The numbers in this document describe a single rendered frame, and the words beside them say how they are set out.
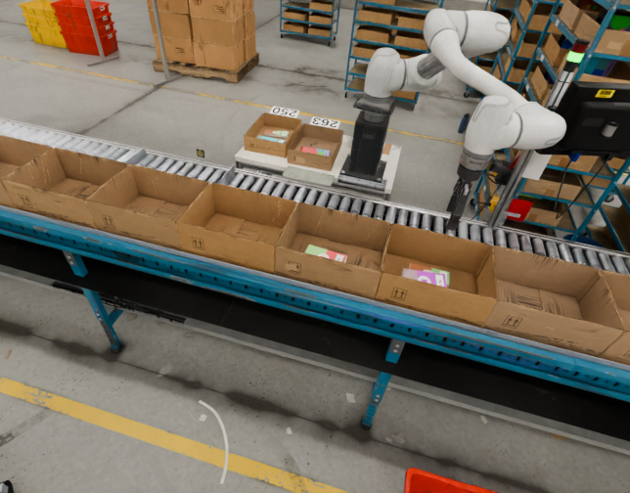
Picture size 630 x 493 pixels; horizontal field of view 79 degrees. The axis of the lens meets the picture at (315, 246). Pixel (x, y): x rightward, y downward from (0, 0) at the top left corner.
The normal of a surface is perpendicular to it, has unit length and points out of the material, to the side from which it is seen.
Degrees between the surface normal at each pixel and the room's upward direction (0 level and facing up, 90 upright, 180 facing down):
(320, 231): 89
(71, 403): 0
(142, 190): 90
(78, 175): 89
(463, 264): 89
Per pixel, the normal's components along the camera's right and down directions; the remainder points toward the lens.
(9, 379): 0.07, -0.74
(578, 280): -0.27, 0.62
